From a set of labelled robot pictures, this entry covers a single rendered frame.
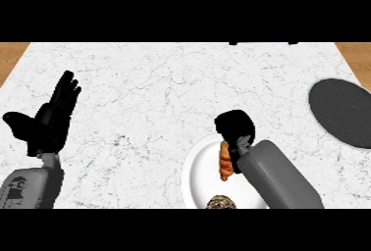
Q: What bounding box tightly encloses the white plate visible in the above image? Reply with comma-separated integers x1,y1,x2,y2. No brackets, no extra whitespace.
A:
182,132,269,210

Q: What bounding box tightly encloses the golden brown croissant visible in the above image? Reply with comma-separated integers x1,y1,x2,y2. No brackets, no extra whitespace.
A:
217,140,236,182

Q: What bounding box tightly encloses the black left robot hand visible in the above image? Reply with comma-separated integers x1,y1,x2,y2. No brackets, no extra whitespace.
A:
1,70,83,158

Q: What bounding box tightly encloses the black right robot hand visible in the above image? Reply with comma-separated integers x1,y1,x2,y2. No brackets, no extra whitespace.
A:
213,109,257,175

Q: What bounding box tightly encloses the dark grey pan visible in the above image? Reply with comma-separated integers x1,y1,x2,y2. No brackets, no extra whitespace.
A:
307,77,371,150

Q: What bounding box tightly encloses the brown speckled cookie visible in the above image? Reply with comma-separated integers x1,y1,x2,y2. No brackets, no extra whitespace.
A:
205,194,238,210

